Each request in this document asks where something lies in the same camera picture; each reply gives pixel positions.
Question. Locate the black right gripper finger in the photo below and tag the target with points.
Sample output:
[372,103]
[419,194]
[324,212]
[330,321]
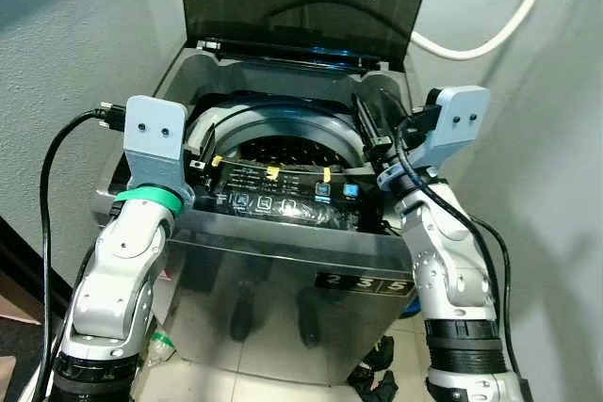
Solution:
[363,120]
[382,148]

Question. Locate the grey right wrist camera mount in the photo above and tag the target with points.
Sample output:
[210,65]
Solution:
[457,124]

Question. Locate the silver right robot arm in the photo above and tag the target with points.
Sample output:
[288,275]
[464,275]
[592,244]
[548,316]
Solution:
[443,261]

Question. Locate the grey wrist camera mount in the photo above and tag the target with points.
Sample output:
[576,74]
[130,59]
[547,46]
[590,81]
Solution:
[151,152]
[457,124]

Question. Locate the grey top-load washing machine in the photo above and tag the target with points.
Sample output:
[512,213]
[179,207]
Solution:
[283,270]

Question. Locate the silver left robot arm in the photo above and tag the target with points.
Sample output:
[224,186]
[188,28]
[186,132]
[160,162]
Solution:
[122,261]

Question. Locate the clear bottle with green cap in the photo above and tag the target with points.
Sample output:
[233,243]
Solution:
[158,345]

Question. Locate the dark tinted washer lid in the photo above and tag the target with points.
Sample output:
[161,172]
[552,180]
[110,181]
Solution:
[301,16]

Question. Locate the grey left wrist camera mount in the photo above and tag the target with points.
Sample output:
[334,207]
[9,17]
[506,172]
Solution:
[151,152]

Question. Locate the black cloth on floor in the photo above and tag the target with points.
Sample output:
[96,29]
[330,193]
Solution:
[377,383]

